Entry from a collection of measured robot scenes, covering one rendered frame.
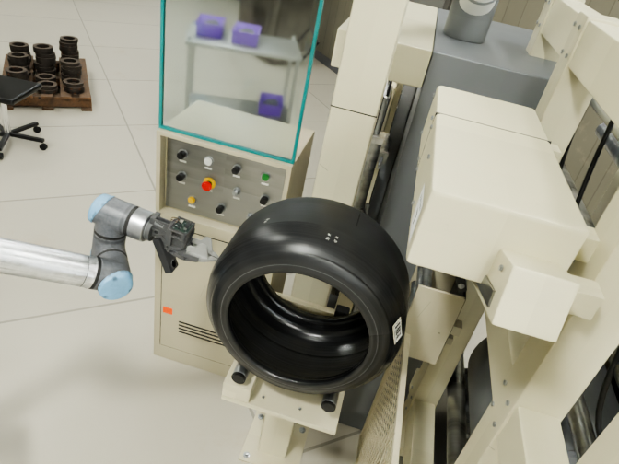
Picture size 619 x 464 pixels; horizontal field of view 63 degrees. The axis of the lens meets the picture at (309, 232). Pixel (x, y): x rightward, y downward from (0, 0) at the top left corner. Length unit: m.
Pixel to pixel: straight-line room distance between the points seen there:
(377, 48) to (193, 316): 1.61
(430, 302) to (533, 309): 0.85
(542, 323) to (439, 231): 0.20
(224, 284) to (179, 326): 1.28
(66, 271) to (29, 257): 0.09
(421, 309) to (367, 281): 0.44
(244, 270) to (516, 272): 0.72
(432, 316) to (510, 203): 0.87
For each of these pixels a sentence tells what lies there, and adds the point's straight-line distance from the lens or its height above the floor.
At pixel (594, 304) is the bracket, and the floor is 1.67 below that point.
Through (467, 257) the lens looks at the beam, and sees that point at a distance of 0.88.
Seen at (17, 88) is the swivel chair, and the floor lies 0.48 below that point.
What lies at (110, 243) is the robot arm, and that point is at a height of 1.21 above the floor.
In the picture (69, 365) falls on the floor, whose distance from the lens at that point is 2.85.
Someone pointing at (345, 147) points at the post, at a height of 1.55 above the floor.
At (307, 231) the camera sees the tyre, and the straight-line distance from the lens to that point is 1.25.
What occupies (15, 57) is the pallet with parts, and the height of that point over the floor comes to 0.33.
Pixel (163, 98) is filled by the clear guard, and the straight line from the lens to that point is 2.05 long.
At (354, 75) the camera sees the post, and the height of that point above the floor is 1.75.
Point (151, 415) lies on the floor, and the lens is 2.62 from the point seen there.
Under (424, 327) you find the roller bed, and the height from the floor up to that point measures 1.05.
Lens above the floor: 2.13
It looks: 33 degrees down
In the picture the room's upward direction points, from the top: 12 degrees clockwise
